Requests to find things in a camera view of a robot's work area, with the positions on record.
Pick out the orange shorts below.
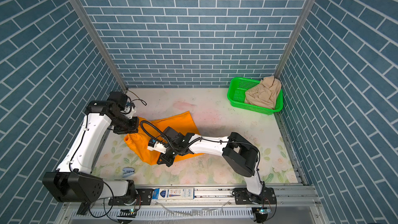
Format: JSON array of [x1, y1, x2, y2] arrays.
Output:
[[124, 110, 206, 166]]

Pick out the green plastic basket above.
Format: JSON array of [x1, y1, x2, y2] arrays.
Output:
[[227, 77, 284, 115]]

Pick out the beige shorts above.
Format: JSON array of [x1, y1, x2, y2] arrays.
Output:
[[245, 76, 282, 110]]

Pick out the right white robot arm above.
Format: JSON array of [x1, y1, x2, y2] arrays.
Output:
[[148, 127, 264, 196]]

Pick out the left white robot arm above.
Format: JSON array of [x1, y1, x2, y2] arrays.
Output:
[[42, 91, 138, 205]]

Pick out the white blue paper box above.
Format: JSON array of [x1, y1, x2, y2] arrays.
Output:
[[152, 187, 194, 200]]

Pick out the blue white small clip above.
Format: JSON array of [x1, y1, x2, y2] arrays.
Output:
[[122, 167, 135, 178]]

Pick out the black folded tool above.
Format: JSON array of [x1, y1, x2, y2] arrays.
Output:
[[76, 202, 91, 215]]

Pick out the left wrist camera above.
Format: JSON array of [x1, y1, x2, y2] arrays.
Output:
[[122, 102, 136, 115]]

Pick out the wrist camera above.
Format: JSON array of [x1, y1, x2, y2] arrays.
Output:
[[147, 139, 167, 154], [122, 102, 136, 115]]

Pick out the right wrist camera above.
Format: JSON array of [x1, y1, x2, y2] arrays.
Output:
[[147, 139, 167, 154]]

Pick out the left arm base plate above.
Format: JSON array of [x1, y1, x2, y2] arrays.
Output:
[[107, 188, 154, 206]]

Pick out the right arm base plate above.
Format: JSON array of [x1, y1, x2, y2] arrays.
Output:
[[232, 187, 277, 205]]

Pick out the white slotted cable duct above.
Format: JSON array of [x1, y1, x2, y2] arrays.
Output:
[[72, 208, 255, 220]]

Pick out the aluminium front rail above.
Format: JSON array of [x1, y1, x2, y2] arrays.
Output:
[[62, 185, 318, 209]]

